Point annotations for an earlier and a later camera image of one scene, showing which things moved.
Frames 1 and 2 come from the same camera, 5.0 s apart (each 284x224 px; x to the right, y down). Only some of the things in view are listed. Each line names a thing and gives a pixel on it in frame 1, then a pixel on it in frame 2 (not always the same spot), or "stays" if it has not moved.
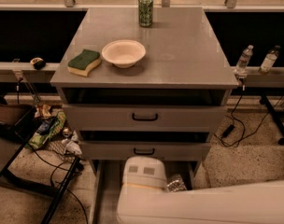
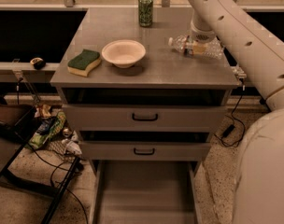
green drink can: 146,7 stays
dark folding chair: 11,121 stays
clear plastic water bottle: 177,185 to 185,45
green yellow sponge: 80,64 stays
